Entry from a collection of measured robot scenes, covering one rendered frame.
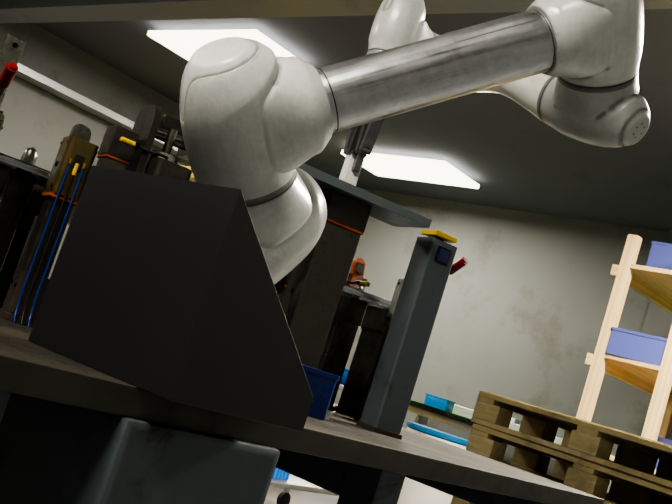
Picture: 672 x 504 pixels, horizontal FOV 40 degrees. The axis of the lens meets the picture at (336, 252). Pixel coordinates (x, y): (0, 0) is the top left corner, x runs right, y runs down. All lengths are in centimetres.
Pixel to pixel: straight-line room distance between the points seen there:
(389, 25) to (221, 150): 76
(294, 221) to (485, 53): 39
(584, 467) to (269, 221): 285
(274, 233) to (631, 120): 62
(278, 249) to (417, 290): 66
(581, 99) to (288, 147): 52
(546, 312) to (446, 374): 118
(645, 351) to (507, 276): 361
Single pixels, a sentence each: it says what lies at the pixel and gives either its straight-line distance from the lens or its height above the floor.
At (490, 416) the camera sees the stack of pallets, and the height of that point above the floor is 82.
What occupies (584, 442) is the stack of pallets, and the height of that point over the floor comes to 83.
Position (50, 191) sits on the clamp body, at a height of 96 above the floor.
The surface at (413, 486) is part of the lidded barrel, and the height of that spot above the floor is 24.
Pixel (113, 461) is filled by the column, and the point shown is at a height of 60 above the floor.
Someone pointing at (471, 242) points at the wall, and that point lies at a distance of 946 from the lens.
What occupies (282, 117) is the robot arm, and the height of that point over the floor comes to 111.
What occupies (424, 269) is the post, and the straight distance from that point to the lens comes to 204.
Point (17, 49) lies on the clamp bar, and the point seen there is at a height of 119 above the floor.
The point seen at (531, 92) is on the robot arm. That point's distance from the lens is 172.
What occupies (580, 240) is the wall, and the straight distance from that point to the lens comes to 891.
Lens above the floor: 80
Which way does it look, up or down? 7 degrees up
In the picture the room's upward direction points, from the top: 18 degrees clockwise
